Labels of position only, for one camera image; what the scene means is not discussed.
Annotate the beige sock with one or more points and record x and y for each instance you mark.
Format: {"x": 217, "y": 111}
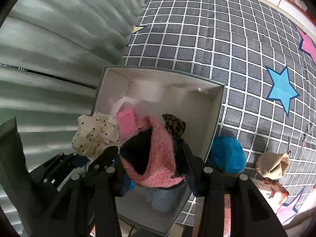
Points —
{"x": 270, "y": 165}

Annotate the pink knitted sock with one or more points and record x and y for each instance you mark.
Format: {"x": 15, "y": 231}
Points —
{"x": 160, "y": 153}

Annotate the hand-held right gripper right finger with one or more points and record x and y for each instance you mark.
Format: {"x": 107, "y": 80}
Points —
{"x": 188, "y": 164}

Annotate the white polka dot scrunchie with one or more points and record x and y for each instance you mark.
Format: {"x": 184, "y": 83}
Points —
{"x": 93, "y": 135}

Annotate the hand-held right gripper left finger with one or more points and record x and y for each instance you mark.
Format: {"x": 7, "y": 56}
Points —
{"x": 108, "y": 160}

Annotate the light blue cloth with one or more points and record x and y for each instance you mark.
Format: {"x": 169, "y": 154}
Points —
{"x": 163, "y": 200}

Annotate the small white scrap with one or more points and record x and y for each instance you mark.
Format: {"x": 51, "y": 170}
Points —
{"x": 203, "y": 89}

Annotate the pink sponge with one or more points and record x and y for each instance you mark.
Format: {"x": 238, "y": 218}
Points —
{"x": 127, "y": 123}

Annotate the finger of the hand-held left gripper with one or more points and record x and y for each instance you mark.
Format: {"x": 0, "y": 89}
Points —
{"x": 61, "y": 167}

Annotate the grey checked blanket with stars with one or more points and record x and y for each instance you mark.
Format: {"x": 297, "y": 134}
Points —
{"x": 246, "y": 54}

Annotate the grey cardboard box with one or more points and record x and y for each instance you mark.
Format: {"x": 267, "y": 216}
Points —
{"x": 192, "y": 103}

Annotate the leopard print scrunchie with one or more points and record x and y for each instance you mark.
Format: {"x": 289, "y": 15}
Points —
{"x": 174, "y": 126}

